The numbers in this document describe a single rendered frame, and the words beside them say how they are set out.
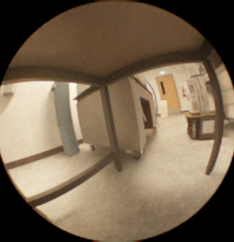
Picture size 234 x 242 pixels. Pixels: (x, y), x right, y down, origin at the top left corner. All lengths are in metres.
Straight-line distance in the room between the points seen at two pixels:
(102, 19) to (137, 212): 0.68
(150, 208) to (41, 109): 1.57
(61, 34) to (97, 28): 0.11
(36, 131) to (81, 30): 1.32
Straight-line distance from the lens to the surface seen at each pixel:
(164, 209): 0.45
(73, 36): 0.30
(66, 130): 1.08
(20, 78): 0.38
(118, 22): 0.29
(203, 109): 1.15
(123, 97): 0.58
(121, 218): 0.44
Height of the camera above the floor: 0.42
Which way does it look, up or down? 4 degrees down
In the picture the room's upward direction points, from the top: 10 degrees counter-clockwise
